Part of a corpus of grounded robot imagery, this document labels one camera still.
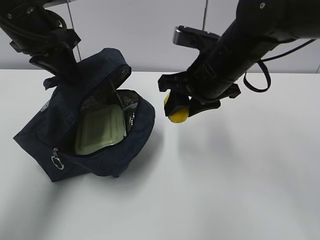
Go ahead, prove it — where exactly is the silver zipper pull ring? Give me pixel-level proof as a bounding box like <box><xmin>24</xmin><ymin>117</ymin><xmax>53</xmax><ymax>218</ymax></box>
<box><xmin>51</xmin><ymin>147</ymin><xmax>65</xmax><ymax>170</ymax></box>

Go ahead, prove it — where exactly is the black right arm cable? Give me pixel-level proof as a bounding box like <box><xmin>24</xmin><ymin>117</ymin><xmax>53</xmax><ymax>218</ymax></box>
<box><xmin>243</xmin><ymin>38</ymin><xmax>318</xmax><ymax>92</ymax></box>

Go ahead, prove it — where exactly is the yellow lemon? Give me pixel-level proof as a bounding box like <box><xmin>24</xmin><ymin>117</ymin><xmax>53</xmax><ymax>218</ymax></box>
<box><xmin>164</xmin><ymin>94</ymin><xmax>189</xmax><ymax>124</ymax></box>

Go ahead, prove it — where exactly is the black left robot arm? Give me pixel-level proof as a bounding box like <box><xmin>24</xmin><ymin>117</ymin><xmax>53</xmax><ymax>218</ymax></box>
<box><xmin>0</xmin><ymin>0</ymin><xmax>81</xmax><ymax>84</ymax></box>

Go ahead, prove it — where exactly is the navy blue lunch bag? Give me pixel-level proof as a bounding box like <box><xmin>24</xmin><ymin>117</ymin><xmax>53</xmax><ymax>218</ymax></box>
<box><xmin>14</xmin><ymin>48</ymin><xmax>156</xmax><ymax>182</ymax></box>

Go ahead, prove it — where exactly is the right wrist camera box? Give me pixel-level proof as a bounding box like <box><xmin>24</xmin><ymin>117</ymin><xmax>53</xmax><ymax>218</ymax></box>
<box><xmin>172</xmin><ymin>25</ymin><xmax>220</xmax><ymax>50</ymax></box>

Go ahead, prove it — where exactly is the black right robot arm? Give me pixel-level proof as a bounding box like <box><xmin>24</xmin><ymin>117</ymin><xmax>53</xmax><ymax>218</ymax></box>
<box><xmin>158</xmin><ymin>0</ymin><xmax>320</xmax><ymax>117</ymax></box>

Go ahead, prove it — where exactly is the green lidded glass container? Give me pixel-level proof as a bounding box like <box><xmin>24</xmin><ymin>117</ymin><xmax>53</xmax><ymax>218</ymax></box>
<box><xmin>74</xmin><ymin>104</ymin><xmax>126</xmax><ymax>155</ymax></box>

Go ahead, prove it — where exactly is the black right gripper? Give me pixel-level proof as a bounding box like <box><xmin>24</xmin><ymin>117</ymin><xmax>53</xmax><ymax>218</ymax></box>
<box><xmin>158</xmin><ymin>63</ymin><xmax>242</xmax><ymax>117</ymax></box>

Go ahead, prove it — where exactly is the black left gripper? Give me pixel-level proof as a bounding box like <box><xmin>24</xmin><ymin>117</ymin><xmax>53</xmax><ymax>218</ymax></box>
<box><xmin>9</xmin><ymin>28</ymin><xmax>81</xmax><ymax>84</ymax></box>

